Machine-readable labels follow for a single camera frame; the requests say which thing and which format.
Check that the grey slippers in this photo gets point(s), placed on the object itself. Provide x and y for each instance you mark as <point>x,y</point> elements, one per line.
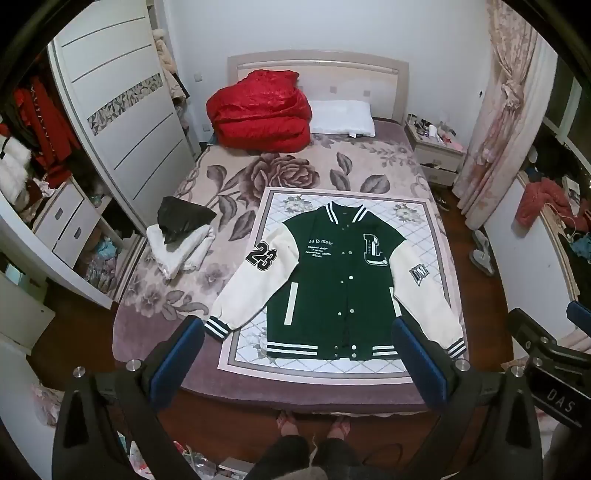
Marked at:
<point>482,254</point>

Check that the dark shoe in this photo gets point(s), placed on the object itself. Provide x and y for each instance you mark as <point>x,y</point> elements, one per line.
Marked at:
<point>442,202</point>

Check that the white pillow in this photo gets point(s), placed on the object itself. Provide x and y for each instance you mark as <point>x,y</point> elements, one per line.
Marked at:
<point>341,117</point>

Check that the clutter on nightstand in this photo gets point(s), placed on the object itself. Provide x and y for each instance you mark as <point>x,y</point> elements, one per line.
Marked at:
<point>434,129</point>

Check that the person's foot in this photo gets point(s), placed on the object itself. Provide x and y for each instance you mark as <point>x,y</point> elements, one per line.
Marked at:
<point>287,424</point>
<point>340,427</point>

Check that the white drawer unit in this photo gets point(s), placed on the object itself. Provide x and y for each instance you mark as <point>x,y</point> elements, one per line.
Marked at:
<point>64,221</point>

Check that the floor clutter of bags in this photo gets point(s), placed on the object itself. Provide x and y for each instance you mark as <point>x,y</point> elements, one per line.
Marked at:
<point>198,464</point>

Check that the green and cream varsity jacket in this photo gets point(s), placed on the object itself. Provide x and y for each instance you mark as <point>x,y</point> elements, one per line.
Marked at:
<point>337,281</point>

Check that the white fluffy garment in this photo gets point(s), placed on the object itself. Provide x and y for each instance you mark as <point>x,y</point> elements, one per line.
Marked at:
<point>14,170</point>

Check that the white quilted floral mat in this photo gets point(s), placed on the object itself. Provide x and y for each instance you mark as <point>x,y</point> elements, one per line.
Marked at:
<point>277,217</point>

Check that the red jacket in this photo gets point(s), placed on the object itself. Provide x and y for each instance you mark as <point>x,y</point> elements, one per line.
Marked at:
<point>540,198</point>

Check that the floral mauve bed blanket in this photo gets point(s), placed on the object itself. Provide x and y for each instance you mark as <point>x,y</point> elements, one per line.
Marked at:
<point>258,170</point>

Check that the pink floral curtain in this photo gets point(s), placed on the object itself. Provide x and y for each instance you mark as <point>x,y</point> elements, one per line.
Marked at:
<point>503,115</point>

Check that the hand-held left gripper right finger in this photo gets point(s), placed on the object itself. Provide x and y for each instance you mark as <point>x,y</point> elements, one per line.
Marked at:
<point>420,364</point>

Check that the bed with beige headboard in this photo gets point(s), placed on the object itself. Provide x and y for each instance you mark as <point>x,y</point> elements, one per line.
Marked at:
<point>323,74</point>

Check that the person's left foot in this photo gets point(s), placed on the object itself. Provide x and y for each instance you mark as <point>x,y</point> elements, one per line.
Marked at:
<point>287,424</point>

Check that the black folded garment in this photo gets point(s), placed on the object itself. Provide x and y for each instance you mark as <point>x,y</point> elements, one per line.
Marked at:
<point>182,219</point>

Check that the red hanging clothes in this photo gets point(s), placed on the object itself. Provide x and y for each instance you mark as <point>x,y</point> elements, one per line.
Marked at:
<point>44,124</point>

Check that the folded white cloth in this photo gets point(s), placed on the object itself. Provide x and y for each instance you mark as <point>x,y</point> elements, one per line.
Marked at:
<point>184,251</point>

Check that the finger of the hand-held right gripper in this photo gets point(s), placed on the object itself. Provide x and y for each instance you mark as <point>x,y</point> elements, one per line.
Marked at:
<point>581,313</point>
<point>531,334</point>

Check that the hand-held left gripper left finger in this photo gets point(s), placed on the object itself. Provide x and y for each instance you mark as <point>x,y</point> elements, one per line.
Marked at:
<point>178,357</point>

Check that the white nightstand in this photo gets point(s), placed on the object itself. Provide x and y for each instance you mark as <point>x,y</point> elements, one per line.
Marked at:
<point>436,154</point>

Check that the person's right foot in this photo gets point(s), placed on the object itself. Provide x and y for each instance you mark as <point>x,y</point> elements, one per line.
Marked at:
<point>340,427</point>

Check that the white wardrobe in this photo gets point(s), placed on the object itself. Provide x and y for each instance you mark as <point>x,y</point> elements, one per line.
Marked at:
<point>124,115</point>

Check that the person's dark pants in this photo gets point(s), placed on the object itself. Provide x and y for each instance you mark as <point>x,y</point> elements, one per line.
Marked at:
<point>304,459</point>

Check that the red duvet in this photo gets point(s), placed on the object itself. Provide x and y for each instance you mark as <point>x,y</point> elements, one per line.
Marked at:
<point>258,113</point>

